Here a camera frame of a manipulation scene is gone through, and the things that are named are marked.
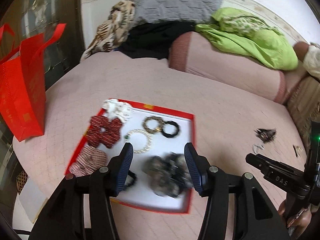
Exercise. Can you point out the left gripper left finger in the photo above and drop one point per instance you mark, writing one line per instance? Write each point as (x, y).
(80, 207)

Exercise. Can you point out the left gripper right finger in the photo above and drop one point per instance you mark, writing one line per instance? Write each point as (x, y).
(255, 216)

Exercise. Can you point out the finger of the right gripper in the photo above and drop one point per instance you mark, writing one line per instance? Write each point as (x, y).
(271, 168)

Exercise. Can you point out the black rhinestone hair claw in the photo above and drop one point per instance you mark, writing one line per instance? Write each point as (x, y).
(266, 135)

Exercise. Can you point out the red white plaid scrunchie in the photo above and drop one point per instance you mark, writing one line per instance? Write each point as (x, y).
(88, 161)

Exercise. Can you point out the grey organza scrunchie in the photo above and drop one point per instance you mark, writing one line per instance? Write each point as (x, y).
(168, 176)

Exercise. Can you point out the red dotted scrunchie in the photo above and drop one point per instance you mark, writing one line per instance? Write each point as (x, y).
(103, 131)

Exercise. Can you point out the white floral scrunchie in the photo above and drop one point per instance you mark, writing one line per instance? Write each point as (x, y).
(117, 109)

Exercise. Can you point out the person's right hand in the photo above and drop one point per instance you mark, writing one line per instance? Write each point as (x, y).
(295, 225)

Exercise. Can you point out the small hair clip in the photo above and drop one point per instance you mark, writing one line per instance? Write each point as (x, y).
(298, 151)

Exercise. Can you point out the striped brown cushion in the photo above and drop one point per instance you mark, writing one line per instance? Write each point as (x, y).
(303, 106)

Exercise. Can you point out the red box lid tray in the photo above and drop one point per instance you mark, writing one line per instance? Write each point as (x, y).
(151, 130)

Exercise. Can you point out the white plastic bag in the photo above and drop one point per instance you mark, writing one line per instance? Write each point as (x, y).
(311, 60)

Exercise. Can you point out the red gift bag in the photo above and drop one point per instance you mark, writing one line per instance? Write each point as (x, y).
(23, 91)

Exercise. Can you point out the pink bolster pillow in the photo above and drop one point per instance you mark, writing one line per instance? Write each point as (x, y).
(192, 53)

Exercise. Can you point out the green blanket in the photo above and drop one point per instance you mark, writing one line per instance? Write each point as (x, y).
(240, 32)

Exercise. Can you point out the leopard print cloth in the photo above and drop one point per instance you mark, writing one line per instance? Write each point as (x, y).
(113, 31)

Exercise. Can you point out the black garment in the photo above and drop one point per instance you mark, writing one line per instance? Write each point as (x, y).
(153, 40)

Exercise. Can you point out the grey quilted pillow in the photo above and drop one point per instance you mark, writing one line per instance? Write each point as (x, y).
(159, 11)

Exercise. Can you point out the wooden glass door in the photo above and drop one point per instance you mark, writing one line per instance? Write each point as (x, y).
(30, 17)

